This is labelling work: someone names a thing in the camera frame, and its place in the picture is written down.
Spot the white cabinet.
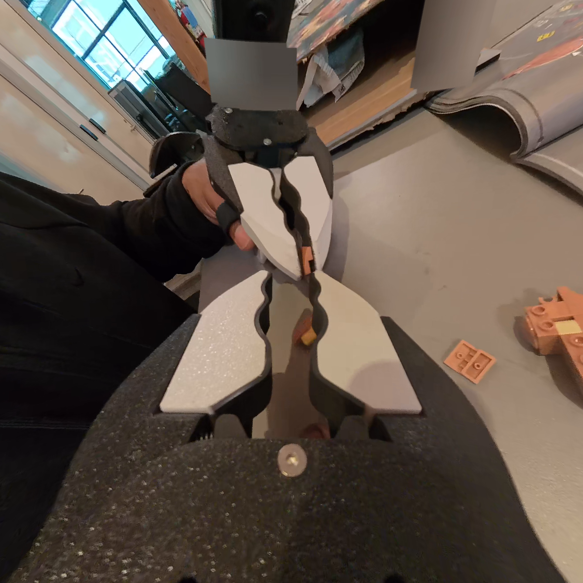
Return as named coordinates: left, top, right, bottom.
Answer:
left=0, top=14, right=155, bottom=196

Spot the brown curved brick piece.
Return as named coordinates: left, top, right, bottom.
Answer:
left=293, top=313, right=319, bottom=348

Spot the clear plastic bag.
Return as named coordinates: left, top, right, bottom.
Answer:
left=296, top=28, right=367, bottom=110

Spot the round brown brick assembly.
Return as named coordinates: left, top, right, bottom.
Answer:
left=523, top=286, right=583, bottom=394

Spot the person's left hand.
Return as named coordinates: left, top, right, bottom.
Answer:
left=181, top=160, right=257, bottom=252

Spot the grey instruction booklet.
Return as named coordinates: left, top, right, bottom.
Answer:
left=424, top=0, right=583, bottom=196

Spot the grey desk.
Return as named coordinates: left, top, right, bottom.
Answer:
left=169, top=101, right=583, bottom=583

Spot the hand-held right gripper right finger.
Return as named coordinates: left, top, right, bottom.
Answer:
left=311, top=273, right=423, bottom=416

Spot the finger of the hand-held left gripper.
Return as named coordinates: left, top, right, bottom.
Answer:
left=226, top=162, right=304, bottom=280
left=288, top=155, right=334, bottom=274

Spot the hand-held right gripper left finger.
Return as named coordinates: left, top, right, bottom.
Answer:
left=162, top=271, right=273, bottom=413

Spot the black office chair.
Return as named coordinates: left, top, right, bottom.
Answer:
left=146, top=62, right=217, bottom=178

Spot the small brown brick plate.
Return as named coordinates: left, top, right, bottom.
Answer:
left=444, top=339, right=497, bottom=384

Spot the cardboard box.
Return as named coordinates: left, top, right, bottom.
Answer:
left=287, top=0, right=433, bottom=151

